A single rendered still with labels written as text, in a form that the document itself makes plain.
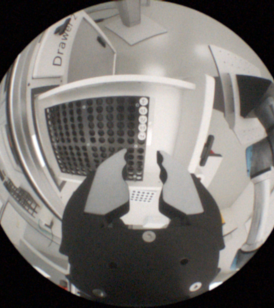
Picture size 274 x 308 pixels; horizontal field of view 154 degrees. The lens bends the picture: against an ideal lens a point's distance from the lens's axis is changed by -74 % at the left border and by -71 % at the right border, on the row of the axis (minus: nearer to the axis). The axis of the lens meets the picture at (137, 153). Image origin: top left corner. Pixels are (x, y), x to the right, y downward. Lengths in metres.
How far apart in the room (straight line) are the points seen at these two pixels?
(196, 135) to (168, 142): 0.10
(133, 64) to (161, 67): 0.25
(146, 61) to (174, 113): 0.92
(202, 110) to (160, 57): 1.02
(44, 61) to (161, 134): 0.34
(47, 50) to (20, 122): 0.17
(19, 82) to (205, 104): 0.34
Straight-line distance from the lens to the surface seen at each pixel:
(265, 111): 0.47
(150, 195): 0.47
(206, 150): 0.23
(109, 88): 0.25
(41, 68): 0.28
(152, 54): 1.17
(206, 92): 0.18
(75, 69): 0.45
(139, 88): 0.24
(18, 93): 0.26
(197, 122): 0.19
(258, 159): 0.43
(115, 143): 0.20
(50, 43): 0.32
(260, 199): 0.44
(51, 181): 0.32
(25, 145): 0.26
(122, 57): 1.16
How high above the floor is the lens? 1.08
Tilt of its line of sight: 59 degrees down
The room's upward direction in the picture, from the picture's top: 178 degrees counter-clockwise
